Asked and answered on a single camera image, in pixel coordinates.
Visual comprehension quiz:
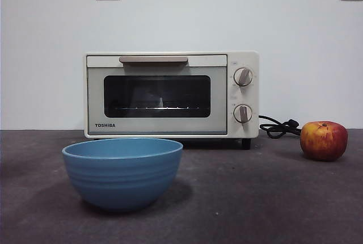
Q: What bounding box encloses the oven door with beige handle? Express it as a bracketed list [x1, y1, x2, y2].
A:
[86, 54, 228, 136]

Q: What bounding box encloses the black oven power cable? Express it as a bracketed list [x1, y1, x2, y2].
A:
[258, 115, 304, 139]

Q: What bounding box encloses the blue ribbed bowl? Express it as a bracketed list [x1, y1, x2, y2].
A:
[62, 138, 184, 210]

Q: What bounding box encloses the red and yellow apple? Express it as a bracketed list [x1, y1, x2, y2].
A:
[299, 121, 348, 162]

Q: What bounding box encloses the cream and beige oven knob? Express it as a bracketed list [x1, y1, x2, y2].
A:
[233, 103, 253, 123]
[233, 67, 254, 87]

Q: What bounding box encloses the metal wire oven rack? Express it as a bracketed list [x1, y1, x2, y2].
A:
[113, 104, 191, 112]

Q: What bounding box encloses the cream Toshiba toaster oven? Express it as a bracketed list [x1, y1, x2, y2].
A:
[83, 50, 260, 150]

